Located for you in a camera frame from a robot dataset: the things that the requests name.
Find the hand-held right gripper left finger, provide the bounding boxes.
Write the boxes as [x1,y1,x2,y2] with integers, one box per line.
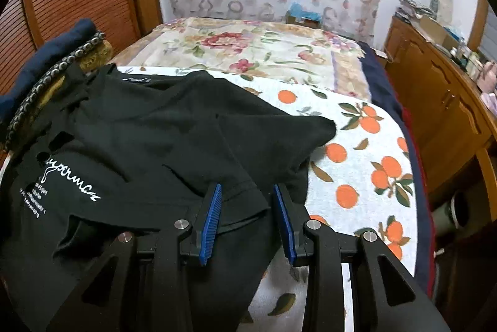
[47,182,224,332]

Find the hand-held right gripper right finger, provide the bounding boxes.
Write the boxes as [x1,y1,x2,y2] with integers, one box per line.
[272,183,453,332]

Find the black printed t-shirt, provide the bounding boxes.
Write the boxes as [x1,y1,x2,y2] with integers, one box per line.
[0,64,338,332]

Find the orange fruit print towel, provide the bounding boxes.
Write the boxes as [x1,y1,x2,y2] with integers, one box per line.
[116,66,418,332]

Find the grey waste bin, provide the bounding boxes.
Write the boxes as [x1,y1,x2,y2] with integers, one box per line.
[431,190,472,235]

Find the navy blue blanket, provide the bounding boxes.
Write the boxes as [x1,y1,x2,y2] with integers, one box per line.
[357,41,439,298]

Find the floral blanket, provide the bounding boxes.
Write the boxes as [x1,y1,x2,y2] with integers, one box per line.
[112,17,375,103]

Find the wooden dresser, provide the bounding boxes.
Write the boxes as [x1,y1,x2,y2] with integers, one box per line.
[384,16,497,232]

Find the small cardboard box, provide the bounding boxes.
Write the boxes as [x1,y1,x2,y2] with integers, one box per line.
[285,16,321,26]

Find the golden brown cushion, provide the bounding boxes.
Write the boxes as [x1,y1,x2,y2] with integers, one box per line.
[78,41,113,73]

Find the blue bag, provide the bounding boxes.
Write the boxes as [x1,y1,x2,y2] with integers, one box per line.
[286,3,323,21]

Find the folded navy patterned blankets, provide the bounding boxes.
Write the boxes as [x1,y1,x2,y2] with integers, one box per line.
[6,30,107,146]

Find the open cardboard box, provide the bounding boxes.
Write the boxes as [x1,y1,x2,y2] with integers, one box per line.
[412,14,461,49]

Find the group of small bottles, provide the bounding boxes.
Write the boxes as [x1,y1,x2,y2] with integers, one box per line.
[450,41,482,76]

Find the pink jug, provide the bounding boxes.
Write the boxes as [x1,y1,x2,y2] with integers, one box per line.
[477,62,497,92]

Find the pile of patterned cloths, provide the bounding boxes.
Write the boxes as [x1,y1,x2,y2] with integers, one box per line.
[396,0,435,18]

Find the window blind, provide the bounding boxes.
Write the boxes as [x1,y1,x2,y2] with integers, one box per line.
[479,17,497,65]

